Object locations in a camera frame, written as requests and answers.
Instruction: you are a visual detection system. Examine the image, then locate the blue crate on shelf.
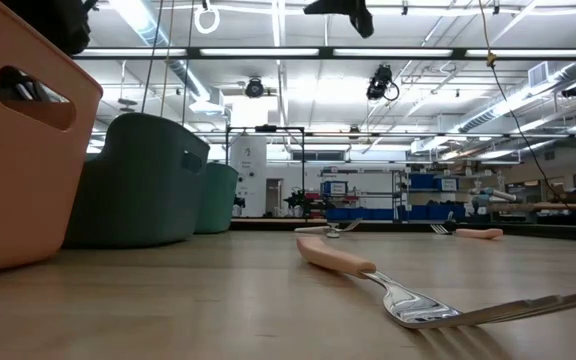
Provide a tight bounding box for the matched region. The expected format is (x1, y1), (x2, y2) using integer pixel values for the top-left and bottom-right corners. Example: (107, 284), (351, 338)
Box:
(408, 173), (439, 190)

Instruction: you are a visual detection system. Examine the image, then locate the blue box with white label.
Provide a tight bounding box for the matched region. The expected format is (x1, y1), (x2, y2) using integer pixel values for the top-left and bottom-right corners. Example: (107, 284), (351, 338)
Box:
(321, 180), (348, 196)

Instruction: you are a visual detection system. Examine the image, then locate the thin black hanging cable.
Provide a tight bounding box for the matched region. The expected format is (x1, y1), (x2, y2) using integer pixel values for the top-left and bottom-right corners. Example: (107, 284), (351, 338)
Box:
(160, 0), (175, 119)
(180, 0), (194, 126)
(140, 0), (164, 115)

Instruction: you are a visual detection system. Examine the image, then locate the hanging cable with knot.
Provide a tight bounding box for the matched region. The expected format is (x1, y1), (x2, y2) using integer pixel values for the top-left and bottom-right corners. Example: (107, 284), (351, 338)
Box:
(477, 0), (570, 207)

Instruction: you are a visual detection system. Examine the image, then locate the white-handled fork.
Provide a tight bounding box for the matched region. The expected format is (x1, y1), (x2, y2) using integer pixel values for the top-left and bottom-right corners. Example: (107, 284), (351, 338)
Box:
(293, 218), (364, 239)

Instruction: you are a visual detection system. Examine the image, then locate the white cabinet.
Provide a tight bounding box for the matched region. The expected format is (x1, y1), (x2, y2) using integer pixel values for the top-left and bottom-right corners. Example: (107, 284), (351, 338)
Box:
(229, 135), (268, 218)

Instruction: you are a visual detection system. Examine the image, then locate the black overhead camera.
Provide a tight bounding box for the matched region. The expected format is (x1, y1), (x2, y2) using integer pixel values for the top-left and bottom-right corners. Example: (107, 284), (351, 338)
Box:
(366, 63), (400, 103)

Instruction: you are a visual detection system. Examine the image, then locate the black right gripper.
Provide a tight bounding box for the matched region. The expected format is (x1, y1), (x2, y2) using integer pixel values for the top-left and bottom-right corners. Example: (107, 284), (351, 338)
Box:
(303, 0), (375, 40)

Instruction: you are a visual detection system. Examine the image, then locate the dark blue plastic bin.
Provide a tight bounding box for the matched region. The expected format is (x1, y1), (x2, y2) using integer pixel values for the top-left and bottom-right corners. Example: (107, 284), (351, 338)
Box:
(62, 112), (211, 250)

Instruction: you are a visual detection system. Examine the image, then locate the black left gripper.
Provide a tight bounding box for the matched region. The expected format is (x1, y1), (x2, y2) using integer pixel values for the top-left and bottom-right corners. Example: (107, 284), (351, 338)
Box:
(0, 0), (92, 101)

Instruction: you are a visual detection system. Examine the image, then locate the round black ceiling device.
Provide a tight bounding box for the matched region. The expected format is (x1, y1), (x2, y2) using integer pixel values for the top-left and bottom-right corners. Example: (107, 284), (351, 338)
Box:
(244, 77), (266, 99)

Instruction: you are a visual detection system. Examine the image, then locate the black background cage frame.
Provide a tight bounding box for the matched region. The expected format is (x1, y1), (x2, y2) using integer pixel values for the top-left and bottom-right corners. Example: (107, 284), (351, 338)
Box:
(225, 123), (307, 219)

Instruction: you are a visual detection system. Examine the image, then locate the orange-handled fork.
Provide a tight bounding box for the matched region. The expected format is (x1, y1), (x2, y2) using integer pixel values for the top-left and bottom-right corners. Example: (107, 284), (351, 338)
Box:
(296, 236), (576, 330)
(430, 223), (504, 240)

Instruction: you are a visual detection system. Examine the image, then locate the orange plastic bin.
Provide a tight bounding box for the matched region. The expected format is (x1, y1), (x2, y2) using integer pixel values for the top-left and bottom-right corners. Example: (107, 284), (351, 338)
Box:
(0, 0), (104, 277)

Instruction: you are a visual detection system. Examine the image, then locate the green plastic bin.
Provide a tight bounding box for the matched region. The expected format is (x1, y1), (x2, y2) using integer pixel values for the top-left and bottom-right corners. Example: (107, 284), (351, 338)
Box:
(193, 162), (240, 235)

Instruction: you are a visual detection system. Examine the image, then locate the row of blue crates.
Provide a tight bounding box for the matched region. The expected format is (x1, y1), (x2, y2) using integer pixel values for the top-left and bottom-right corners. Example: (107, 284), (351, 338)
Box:
(325, 208), (395, 222)
(407, 203), (467, 222)

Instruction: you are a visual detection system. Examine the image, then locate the wooden workbench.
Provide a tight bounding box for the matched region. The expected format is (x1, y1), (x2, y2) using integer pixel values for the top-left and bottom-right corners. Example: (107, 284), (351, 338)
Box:
(487, 201), (576, 211)

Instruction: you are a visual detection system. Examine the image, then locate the white hanging ring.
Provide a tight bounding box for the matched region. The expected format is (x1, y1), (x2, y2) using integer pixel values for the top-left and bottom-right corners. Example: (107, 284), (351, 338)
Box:
(193, 2), (221, 35)

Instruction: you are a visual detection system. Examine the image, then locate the black rig frame with lights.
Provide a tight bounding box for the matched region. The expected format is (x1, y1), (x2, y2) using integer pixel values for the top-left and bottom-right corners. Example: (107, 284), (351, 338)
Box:
(72, 46), (576, 62)

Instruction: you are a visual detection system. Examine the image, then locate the silver ventilation duct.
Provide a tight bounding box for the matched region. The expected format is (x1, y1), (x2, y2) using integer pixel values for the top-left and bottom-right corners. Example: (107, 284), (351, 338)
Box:
(457, 59), (576, 134)

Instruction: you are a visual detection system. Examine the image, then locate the black aluminium table frame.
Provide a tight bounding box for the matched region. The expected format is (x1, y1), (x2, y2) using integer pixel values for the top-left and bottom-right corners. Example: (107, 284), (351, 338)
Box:
(230, 218), (576, 245)

